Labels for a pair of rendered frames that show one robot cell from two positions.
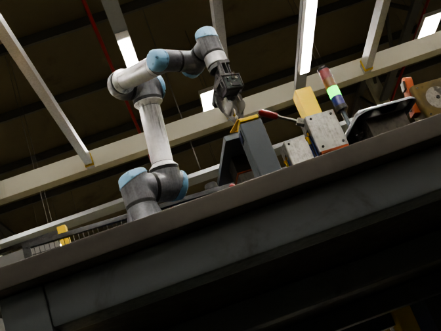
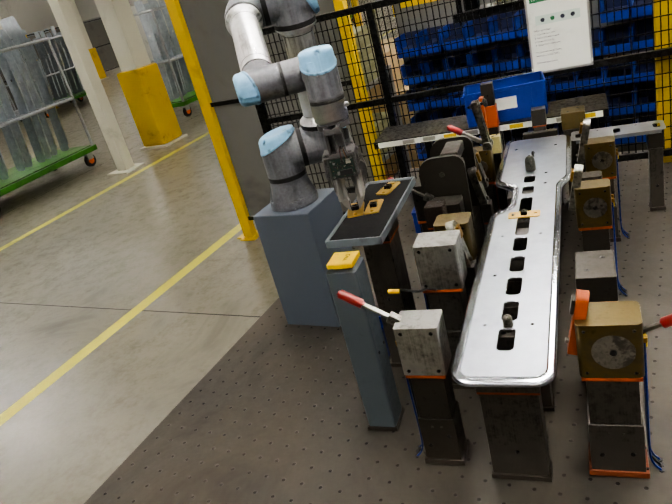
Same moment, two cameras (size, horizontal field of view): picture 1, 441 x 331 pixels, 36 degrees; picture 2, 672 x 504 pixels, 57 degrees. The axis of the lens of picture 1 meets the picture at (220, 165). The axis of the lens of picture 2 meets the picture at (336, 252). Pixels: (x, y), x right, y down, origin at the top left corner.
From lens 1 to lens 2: 1.88 m
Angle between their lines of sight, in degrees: 58
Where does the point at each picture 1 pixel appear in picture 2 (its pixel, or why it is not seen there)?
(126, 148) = not seen: outside the picture
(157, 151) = (305, 105)
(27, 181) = not seen: outside the picture
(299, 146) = (433, 257)
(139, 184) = (277, 162)
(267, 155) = (356, 320)
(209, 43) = (313, 90)
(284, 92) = not seen: outside the picture
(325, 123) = (419, 344)
